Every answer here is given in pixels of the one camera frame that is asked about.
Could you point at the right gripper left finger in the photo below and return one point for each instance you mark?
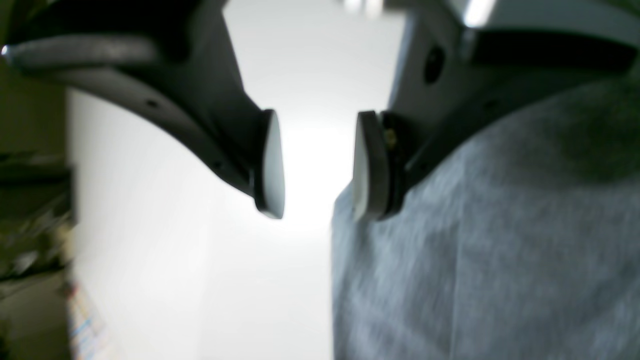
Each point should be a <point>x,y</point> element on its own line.
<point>170,62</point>

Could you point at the grey T-shirt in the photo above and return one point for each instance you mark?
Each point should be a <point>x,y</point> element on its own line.
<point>524,245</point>

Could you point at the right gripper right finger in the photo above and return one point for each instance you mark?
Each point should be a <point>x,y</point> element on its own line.
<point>465,64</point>

